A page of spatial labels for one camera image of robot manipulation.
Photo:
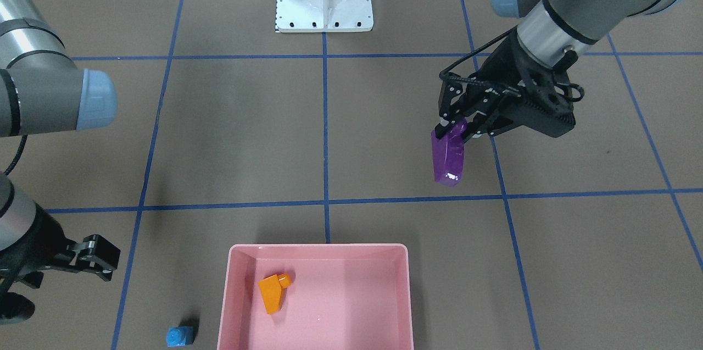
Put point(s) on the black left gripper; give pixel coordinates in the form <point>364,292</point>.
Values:
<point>506,60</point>

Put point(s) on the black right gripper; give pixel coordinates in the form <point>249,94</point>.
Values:
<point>34,240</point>

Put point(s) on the purple curved block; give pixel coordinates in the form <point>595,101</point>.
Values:
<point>448,154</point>

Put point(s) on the small blue block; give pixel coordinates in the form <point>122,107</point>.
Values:
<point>180,336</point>

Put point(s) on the orange sloped block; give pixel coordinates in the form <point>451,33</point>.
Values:
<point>272,289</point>

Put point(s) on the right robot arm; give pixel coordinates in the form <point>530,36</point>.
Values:
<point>43,91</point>

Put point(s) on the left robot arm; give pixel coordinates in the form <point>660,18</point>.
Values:
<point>548,28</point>

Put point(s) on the pink plastic box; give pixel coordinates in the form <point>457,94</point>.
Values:
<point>342,296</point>

